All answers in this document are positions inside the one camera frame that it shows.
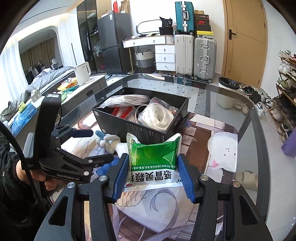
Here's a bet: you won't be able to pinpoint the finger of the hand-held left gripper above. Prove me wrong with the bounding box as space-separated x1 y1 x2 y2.
53 148 114 173
52 125 93 141

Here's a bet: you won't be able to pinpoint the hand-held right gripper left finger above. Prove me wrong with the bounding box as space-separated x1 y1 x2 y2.
34 153 130 241

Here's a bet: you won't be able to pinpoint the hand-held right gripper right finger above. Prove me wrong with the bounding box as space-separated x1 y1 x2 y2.
177 153 269 241

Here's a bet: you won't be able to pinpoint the white blue plush toy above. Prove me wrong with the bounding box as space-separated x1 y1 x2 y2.
95 130 130 160

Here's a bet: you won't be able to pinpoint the green white medicine packet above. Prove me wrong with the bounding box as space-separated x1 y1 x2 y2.
126 133 185 192

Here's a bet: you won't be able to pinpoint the red white snack packet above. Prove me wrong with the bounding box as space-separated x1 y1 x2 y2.
110 107 133 118

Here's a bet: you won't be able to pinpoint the black cardboard box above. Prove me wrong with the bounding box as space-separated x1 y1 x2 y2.
92 87 190 145

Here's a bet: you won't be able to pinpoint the white plastic bag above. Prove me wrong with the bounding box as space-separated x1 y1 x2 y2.
99 95 152 109

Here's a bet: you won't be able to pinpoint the clear bag of white cord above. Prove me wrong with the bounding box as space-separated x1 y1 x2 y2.
139 97 179 134

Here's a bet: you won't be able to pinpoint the person's left forearm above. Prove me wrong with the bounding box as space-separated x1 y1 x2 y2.
0 130 47 232

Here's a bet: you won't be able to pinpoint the person's left hand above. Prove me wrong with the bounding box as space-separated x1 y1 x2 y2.
16 159 57 191

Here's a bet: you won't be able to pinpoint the white label card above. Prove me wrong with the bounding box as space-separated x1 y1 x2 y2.
30 89 43 102

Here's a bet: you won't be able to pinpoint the pile of colourful snack bags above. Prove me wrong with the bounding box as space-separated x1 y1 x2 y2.
57 77 78 95

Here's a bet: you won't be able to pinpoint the grey crumpled clothing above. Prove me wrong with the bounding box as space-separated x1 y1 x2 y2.
0 101 20 121

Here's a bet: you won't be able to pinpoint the grey cabinet with white top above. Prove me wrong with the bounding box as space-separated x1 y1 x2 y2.
60 75 108 116

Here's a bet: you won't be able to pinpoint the bed with grey duvet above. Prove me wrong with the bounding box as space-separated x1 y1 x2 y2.
26 66 75 93

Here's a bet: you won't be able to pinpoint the white electric kettle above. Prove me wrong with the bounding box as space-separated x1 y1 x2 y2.
73 62 91 85

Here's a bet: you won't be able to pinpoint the beige slipper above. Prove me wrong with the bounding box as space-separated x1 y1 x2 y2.
236 171 259 191

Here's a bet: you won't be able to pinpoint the brown curtains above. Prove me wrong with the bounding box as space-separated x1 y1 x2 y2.
20 38 56 72

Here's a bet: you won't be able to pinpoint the striped rug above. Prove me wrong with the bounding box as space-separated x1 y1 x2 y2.
190 89 207 114

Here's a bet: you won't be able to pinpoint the white bin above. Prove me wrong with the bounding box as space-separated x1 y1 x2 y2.
216 89 234 109

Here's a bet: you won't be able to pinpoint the woven laundry basket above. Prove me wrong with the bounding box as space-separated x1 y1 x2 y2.
135 49 155 68

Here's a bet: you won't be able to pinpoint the dark glass wardrobe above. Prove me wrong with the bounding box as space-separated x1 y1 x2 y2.
76 0 102 73

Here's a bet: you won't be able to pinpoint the black round bin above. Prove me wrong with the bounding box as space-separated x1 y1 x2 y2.
218 77 241 90

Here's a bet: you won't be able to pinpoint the black refrigerator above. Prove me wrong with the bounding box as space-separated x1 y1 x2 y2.
97 13 132 75

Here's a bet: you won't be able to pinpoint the heap of dark sneakers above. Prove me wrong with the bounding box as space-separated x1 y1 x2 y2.
238 85 274 116

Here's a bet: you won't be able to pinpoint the white vanity desk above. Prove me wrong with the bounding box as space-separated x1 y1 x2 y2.
122 35 176 75

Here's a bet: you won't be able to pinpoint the silver suitcase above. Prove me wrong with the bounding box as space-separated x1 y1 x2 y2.
193 37 217 81

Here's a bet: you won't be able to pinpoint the white suitcase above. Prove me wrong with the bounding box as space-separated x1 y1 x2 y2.
174 34 195 77

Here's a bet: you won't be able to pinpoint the oval mirror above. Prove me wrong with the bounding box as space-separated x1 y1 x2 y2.
136 20 174 35

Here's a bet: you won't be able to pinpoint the wooden shoe rack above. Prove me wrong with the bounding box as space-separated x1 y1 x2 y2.
273 50 296 142

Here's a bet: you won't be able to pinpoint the black bag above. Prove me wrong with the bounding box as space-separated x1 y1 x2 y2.
159 17 174 36

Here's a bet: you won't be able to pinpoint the wooden door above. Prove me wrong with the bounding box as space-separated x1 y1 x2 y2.
223 0 269 87

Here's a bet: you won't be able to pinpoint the row of assorted shoes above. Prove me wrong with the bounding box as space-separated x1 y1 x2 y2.
274 49 296 141

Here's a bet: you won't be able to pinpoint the teal suitcase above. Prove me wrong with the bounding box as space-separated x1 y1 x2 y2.
174 1 195 36

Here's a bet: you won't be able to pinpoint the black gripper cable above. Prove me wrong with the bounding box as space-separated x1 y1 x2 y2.
0 122 47 200

